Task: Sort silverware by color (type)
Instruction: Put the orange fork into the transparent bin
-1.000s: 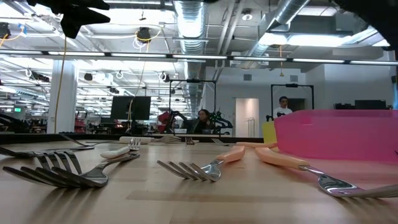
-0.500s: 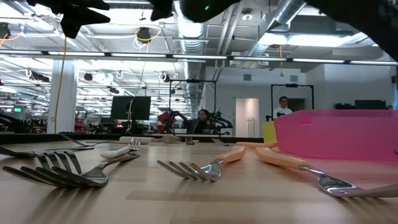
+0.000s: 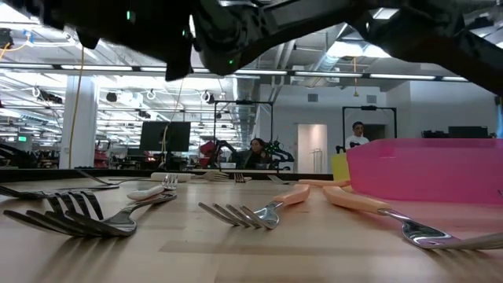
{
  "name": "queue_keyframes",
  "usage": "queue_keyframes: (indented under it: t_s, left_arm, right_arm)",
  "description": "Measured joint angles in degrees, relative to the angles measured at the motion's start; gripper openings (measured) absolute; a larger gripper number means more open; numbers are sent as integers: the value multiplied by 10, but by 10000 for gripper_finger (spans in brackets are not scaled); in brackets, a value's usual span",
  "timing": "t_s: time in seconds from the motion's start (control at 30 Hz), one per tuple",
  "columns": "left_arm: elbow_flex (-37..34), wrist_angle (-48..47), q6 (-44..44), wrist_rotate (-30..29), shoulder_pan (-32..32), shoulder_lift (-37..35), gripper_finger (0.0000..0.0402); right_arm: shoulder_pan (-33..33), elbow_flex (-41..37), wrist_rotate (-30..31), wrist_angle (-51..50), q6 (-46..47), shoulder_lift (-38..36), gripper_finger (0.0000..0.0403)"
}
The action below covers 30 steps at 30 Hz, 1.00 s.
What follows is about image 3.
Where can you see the black metal fork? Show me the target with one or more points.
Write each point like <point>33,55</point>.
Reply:
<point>74,204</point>
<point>118,224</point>
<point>112,186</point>

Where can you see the green and black robot arm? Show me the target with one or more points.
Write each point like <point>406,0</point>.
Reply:
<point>281,151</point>

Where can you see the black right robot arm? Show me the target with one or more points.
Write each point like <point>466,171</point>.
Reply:
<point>275,23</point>

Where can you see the white pillar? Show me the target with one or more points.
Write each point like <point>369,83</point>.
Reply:
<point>88,126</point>

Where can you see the black monitor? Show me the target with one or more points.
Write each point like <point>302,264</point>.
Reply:
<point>467,132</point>
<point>157,137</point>

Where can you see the red machine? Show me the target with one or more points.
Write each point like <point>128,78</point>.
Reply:
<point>206,151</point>

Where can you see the green exit sign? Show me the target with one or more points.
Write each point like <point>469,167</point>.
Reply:
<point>22,138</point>

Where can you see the seated person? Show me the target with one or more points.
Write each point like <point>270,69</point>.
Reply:
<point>255,157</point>

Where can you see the white door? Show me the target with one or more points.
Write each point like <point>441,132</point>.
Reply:
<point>306,149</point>

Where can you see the yellow translucent plastic bin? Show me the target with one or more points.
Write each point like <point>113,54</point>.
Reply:
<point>340,167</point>

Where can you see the standing person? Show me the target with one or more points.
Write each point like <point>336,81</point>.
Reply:
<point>357,141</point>

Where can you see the red translucent plastic bin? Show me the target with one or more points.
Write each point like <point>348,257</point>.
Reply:
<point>424,173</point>

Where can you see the black gantry frame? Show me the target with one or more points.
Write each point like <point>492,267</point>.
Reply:
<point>243,102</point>
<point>369,107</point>

